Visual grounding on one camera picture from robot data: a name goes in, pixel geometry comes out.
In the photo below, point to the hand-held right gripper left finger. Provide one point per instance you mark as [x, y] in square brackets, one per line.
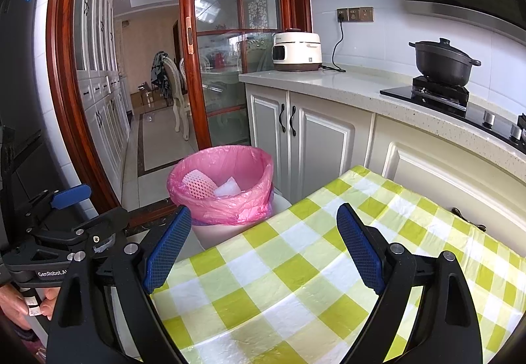
[168, 249]

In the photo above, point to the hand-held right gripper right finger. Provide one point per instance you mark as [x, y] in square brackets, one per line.
[361, 249]

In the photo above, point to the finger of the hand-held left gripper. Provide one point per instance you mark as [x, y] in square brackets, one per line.
[72, 195]
[105, 224]

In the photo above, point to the pink foam fruit net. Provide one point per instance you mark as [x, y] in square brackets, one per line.
[199, 183]

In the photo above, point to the pink bin liner bag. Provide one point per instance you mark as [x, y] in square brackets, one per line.
[230, 210]

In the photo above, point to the white trash bin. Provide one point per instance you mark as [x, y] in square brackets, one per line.
[246, 232]

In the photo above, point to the white foam sheet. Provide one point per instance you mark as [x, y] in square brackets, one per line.
[228, 187]

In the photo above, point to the person's left hand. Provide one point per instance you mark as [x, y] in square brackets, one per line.
[14, 306]

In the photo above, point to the green white checked tablecloth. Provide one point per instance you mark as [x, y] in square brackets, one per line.
[287, 265]

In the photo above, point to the white tall sideboard cabinet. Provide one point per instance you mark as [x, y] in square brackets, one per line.
[102, 101]

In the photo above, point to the black refrigerator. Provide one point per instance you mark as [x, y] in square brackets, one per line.
[20, 101]

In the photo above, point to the white kitchen base cabinet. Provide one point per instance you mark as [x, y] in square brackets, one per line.
[328, 134]

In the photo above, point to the cardboard box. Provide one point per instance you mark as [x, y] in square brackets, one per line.
[146, 95]

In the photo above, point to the white dining chair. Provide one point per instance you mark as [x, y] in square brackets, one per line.
[176, 97]

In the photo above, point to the dark patterned cloth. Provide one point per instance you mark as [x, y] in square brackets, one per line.
[159, 72]

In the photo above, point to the black gas stove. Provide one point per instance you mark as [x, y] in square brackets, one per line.
[444, 97]

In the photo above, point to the black cooking pot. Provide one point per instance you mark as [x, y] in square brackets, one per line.
[444, 62]

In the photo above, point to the white rice cooker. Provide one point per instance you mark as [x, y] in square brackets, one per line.
[296, 50]

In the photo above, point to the red wooden door frame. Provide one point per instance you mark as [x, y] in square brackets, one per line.
[61, 80]

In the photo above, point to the gold wall outlet strip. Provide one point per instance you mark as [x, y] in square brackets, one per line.
[355, 14]

